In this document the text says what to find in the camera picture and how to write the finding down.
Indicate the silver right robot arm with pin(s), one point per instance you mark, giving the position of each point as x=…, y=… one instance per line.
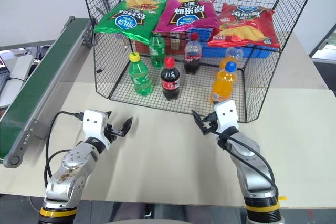
x=252, y=161

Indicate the green conveyor belt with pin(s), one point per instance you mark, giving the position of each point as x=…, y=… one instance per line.
x=39, y=82

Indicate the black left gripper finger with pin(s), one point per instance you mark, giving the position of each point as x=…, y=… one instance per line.
x=108, y=116
x=128, y=125

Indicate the full orange soda bottle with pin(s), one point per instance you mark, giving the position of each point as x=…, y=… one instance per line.
x=223, y=85

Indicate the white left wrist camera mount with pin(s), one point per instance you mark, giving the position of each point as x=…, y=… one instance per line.
x=93, y=124

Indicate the magenta potato chips bag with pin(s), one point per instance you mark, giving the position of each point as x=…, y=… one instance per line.
x=186, y=14

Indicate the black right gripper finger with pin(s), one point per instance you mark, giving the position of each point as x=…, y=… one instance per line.
x=199, y=118
x=206, y=131

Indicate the full cola bottle red cap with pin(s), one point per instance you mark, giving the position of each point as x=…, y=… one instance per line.
x=170, y=82

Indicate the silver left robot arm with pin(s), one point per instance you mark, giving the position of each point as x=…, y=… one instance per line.
x=68, y=171

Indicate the dark rounded shape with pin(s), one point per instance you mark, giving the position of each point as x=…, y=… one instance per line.
x=147, y=212

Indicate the half-empty cola bottle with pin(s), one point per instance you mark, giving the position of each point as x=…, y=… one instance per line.
x=192, y=56

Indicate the green potato chips bag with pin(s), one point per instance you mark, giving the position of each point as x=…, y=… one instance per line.
x=126, y=22

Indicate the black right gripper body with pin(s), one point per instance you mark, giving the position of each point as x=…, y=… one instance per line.
x=211, y=123

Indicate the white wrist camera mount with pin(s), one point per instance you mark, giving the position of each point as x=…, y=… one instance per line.
x=227, y=113
x=93, y=124

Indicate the half-empty orange soda bottle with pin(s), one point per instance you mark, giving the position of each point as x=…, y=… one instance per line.
x=233, y=54

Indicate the yellow tape piece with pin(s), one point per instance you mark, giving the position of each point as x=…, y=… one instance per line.
x=282, y=198

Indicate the blue plastic crate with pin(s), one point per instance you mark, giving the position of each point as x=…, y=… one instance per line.
x=258, y=52

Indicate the green soda bottle yellow cap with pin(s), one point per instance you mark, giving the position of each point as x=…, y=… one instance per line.
x=140, y=79

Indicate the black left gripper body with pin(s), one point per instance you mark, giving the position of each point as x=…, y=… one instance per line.
x=113, y=131

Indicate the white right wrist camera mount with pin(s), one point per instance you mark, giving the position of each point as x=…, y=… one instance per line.
x=227, y=113

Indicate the red potato chips bag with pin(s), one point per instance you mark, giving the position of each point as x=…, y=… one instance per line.
x=244, y=24

